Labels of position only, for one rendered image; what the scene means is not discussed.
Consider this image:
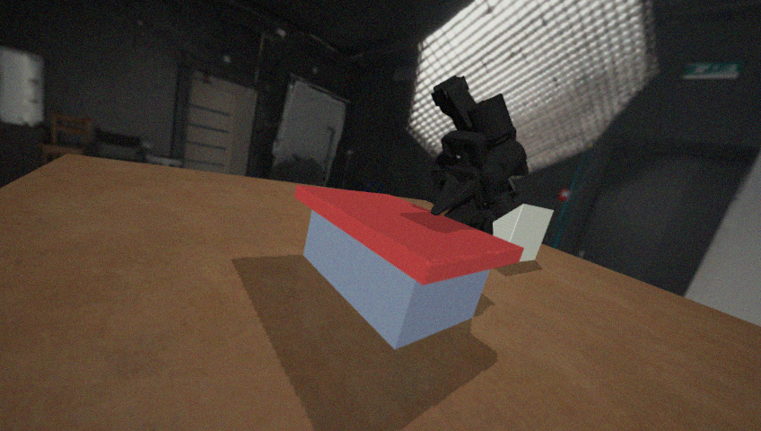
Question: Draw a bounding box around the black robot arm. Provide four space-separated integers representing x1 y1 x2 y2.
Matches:
431 75 529 220

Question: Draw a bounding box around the red lid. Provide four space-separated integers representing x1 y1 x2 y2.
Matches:
295 185 524 286

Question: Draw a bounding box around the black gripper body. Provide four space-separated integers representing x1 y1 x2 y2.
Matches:
442 130 512 235

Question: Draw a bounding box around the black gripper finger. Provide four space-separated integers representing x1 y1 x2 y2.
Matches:
431 164 480 216
445 203 483 225

